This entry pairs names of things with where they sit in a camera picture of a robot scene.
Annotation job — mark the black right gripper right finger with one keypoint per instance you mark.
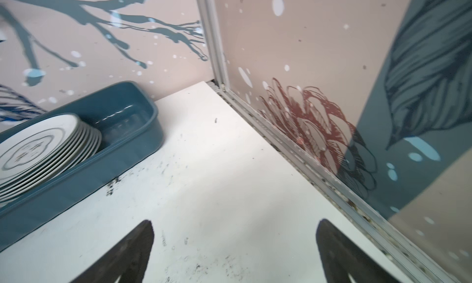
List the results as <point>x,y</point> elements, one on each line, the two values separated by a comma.
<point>343,261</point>

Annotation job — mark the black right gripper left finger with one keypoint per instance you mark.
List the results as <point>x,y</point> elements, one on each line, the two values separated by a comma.
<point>126,262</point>

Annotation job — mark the green ring plate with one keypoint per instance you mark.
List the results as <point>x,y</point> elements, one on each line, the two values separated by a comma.
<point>82,144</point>

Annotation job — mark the white plate black flower outline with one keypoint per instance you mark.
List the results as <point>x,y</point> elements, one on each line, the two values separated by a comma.
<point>29,147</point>

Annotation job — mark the teal plastic bin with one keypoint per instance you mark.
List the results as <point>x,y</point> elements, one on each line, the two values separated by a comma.
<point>127,119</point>

